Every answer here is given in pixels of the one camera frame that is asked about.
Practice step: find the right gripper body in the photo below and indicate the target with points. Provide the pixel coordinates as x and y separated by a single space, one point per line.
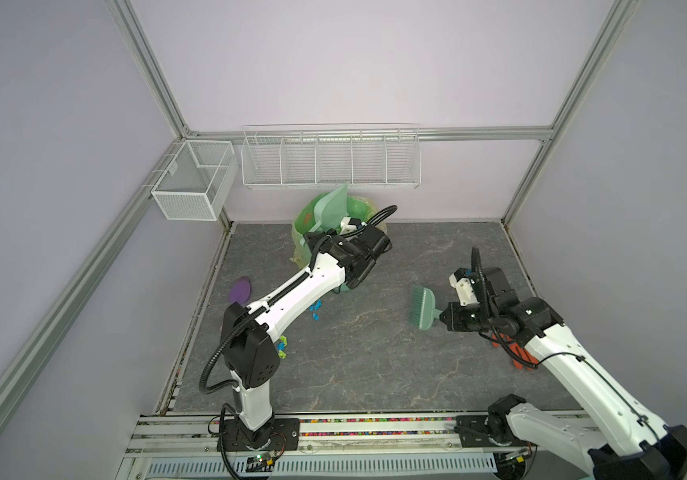
467 317

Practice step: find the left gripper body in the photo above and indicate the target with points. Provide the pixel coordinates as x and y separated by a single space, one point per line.
355 281

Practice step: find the green hand brush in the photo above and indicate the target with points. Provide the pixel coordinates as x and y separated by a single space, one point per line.
424 310

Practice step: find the green dustpan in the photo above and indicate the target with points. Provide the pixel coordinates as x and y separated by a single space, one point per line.
324 212

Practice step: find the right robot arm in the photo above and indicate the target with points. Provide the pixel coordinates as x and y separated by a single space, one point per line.
629 442

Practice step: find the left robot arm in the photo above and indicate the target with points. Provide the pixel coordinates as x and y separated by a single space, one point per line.
247 355

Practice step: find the blue scraps beside bin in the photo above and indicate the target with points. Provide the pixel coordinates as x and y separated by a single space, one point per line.
313 309

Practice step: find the paper scraps cluster far left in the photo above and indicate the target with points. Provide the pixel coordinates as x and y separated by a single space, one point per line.
281 347

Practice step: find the green trash bin with bag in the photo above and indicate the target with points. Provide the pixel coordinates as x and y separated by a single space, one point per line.
321 273

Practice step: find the red rubber glove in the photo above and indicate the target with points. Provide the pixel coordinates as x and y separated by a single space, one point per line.
520 357

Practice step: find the purple pink spatula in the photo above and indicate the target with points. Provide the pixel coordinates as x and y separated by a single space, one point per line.
240 292

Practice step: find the small white mesh basket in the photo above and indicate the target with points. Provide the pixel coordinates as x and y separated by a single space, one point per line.
196 182

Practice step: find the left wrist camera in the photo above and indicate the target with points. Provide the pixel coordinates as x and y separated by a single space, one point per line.
349 225

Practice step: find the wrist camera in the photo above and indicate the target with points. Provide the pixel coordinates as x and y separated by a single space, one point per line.
349 225
464 287

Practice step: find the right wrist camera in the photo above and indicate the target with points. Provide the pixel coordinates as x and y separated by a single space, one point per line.
464 287

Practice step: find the long white wire basket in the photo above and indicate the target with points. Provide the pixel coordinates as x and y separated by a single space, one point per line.
305 156

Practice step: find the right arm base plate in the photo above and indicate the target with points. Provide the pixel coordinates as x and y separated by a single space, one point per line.
475 431

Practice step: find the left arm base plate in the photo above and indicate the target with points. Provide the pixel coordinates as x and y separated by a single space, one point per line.
277 434

